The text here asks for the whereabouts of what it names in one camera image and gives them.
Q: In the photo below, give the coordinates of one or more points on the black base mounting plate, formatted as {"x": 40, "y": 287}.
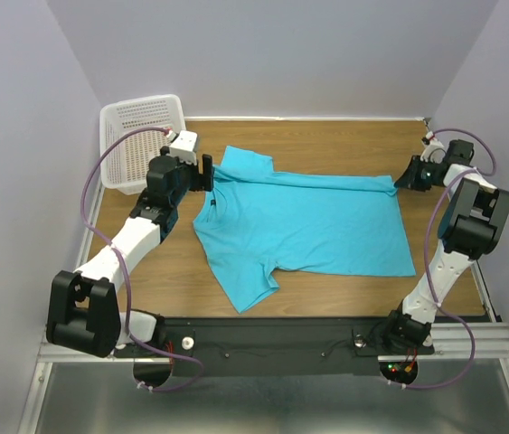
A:
{"x": 283, "y": 346}

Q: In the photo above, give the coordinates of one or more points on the aluminium extrusion frame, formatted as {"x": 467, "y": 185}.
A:
{"x": 472, "y": 338}

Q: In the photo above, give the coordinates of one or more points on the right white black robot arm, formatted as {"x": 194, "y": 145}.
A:
{"x": 470, "y": 228}

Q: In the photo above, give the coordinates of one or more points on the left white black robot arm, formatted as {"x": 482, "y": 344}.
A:
{"x": 109, "y": 271}

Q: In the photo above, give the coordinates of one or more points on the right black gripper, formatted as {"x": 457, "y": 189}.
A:
{"x": 409, "y": 179}

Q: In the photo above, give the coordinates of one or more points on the turquoise t-shirt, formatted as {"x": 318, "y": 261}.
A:
{"x": 256, "y": 220}

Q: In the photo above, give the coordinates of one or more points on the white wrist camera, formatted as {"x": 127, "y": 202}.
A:
{"x": 184, "y": 145}
{"x": 433, "y": 149}

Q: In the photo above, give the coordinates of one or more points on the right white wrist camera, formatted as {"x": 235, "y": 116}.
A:
{"x": 433, "y": 149}

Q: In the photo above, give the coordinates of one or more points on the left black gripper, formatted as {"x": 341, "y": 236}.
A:
{"x": 207, "y": 173}

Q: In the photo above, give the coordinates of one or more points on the white perforated plastic basket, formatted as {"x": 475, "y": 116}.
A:
{"x": 124, "y": 169}

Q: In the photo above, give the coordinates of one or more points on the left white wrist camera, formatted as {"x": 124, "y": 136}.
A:
{"x": 184, "y": 145}

